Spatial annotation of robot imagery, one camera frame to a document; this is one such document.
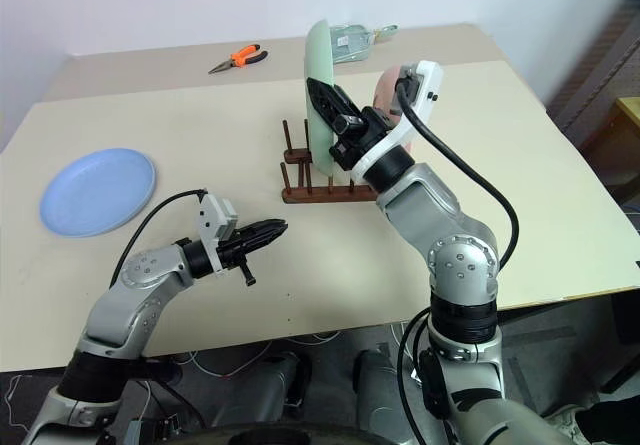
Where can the brown wooden dish rack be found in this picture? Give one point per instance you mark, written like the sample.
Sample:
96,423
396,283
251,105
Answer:
320,196

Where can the pale green dustpan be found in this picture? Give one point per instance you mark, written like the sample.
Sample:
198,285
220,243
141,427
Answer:
352,42

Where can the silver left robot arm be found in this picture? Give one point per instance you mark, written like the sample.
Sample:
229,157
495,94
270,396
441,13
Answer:
125,305

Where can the pink plate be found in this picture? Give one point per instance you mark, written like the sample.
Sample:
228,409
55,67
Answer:
386,90

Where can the pale green plate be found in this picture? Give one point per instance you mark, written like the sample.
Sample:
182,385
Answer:
317,55

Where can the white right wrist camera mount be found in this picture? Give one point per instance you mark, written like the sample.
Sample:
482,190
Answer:
430,80

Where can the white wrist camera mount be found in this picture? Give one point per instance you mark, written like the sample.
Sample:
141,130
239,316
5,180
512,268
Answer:
215,215
430,80

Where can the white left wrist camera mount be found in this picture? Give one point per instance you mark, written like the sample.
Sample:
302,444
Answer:
215,215

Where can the white sneaker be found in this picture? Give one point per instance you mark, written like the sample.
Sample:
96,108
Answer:
567,422

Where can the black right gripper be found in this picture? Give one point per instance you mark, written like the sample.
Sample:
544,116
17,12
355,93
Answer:
357,137

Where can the blue plate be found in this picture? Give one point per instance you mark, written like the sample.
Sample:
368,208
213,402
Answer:
97,192

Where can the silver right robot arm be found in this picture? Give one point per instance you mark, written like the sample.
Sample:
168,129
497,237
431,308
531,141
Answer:
430,215

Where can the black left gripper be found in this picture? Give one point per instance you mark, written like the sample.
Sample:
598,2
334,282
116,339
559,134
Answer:
231,252

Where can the yellow wooden furniture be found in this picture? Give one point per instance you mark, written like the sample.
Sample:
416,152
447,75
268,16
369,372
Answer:
627,130

